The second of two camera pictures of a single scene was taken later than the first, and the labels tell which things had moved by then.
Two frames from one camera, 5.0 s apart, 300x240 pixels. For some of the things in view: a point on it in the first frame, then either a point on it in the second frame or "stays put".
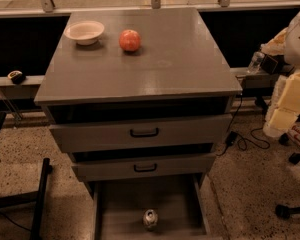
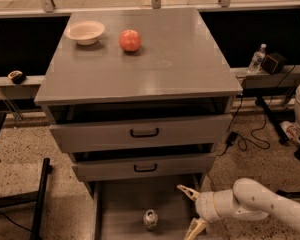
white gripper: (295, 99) to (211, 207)
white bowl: (84, 32) stays put
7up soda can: (150, 219) stays put
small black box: (273, 64) stays put
